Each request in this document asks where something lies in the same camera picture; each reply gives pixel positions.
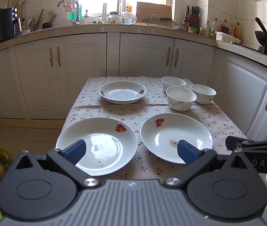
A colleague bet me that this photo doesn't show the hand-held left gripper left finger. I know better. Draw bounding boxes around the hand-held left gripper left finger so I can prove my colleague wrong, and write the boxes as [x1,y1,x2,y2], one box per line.
[14,139,101,189]

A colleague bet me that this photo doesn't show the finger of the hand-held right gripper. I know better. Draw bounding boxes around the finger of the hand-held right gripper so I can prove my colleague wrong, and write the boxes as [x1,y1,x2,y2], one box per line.
[225,135,267,151]

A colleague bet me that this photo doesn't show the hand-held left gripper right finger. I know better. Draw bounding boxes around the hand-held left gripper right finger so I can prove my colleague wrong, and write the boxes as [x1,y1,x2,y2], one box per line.
[164,139,233,189]

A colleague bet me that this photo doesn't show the white plate with fruit print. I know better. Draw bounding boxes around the white plate with fruit print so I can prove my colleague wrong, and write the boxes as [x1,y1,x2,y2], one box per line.
[140,113,213,164]
[99,81,147,104]
[56,117,138,176]

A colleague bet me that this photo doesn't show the white ceramic bowl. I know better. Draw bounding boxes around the white ceramic bowl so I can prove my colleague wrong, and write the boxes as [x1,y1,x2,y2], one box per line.
[161,76,187,92]
[166,86,197,112]
[191,84,217,105]

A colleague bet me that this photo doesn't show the cherry print tablecloth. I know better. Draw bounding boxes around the cherry print tablecloth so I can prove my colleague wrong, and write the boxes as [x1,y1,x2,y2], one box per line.
[56,75,248,182]

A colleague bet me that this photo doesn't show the white kitchen cabinets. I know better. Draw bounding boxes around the white kitchen cabinets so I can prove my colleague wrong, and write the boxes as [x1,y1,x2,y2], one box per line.
[0,32,267,226]

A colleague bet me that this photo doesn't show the white plastic tray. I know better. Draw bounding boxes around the white plastic tray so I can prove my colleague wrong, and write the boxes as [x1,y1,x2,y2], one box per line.
[215,31,242,44]

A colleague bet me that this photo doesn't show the clear glass bottle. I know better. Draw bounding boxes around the clear glass bottle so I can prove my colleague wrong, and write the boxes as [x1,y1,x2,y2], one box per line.
[211,18,219,39]
[203,20,211,37]

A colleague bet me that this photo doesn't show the dark sauce bottle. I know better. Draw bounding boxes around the dark sauce bottle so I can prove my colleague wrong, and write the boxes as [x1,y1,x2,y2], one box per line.
[182,12,190,32]

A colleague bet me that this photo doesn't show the stone kitchen countertop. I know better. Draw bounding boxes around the stone kitchen countertop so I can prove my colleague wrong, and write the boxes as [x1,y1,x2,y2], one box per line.
[0,23,267,64]

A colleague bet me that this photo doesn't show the knife block with knives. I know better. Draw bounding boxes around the knife block with knives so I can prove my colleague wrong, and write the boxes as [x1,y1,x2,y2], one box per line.
[186,5,201,28]

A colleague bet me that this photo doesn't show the metal kitchen faucet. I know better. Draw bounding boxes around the metal kitchen faucet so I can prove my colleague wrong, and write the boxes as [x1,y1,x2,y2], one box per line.
[57,0,80,25]

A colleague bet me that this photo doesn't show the utensil rack with utensils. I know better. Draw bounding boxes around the utensil rack with utensils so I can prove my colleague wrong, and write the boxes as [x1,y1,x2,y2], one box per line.
[21,8,57,32]

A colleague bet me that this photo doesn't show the glass jar with floral print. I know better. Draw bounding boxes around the glass jar with floral print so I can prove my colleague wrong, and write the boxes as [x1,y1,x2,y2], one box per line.
[108,12,123,24]

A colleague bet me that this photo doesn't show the green dish soap bottle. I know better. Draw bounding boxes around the green dish soap bottle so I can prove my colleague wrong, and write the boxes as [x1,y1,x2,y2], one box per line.
[71,0,80,19]

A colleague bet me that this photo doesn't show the stack of plastic cups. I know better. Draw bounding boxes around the stack of plastic cups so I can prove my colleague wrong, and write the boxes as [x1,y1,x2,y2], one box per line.
[102,3,108,24]

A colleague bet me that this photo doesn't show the glass pitcher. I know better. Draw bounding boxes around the glass pitcher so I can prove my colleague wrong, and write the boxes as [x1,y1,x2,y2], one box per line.
[122,11,138,25]

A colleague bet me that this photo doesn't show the black air fryer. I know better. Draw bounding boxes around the black air fryer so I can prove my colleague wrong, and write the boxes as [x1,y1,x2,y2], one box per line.
[0,7,22,44]

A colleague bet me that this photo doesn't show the pink dish cloth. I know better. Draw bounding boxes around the pink dish cloth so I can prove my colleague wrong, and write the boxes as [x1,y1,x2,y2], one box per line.
[63,0,76,12]

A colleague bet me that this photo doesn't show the brown cutting board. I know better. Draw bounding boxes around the brown cutting board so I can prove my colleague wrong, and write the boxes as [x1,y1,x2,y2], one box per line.
[136,2,173,26]

